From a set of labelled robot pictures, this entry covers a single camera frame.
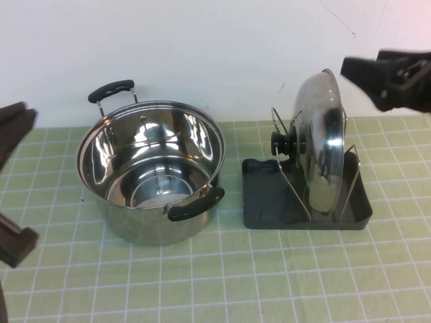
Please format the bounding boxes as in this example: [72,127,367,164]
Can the green checkered tablecloth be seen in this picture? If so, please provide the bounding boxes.
[0,114,431,323]

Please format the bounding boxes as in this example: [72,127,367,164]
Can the steel lid with black knob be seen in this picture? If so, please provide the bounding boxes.
[271,69,347,216]

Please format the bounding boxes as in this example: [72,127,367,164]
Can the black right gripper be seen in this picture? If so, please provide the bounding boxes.
[339,48,431,114]

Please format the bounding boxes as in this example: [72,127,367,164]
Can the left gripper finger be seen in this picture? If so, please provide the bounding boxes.
[0,215,40,269]
[0,102,38,172]

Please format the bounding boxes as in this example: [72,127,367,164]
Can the grey tray wire lid rack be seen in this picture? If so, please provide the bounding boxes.
[241,106,374,231]

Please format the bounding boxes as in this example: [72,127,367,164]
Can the stainless steel cooking pot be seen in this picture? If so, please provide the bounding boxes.
[76,79,226,246]

